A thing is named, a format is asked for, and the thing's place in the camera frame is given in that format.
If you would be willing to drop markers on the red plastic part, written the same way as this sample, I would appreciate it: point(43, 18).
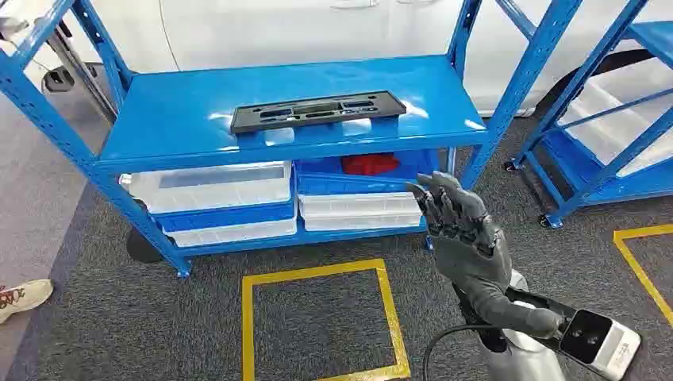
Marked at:
point(368, 164)

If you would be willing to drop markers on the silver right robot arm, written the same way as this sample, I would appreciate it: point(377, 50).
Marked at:
point(520, 363)

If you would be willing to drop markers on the grey metal stand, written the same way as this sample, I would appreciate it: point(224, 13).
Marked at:
point(79, 68)

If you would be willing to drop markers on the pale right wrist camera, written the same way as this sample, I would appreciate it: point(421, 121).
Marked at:
point(604, 342)

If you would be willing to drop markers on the blue wheeled shelf rack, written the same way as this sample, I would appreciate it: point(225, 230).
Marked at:
point(657, 39)

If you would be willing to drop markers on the blue metal shelf rack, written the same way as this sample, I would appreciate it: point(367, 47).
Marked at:
point(184, 115)

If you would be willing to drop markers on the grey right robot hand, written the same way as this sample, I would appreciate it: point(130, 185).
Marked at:
point(473, 257)

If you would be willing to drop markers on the white car body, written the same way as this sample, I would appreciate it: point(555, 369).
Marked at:
point(315, 31)

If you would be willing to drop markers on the translucent white storage bin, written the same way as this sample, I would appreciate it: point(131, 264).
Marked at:
point(363, 223)
point(357, 204)
point(231, 234)
point(210, 197)
point(620, 131)

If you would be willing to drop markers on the black caster wheel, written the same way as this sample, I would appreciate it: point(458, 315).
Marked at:
point(545, 221)
point(509, 166)

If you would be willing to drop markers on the person's shoe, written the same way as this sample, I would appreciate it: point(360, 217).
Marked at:
point(26, 297)

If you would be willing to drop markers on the yellow floor tape square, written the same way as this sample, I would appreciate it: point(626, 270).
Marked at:
point(247, 326)
point(639, 268)

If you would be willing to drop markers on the black plastic car panel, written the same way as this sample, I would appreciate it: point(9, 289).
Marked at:
point(247, 119)

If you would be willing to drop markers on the blue plastic storage bin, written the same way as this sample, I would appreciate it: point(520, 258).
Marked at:
point(342, 185)

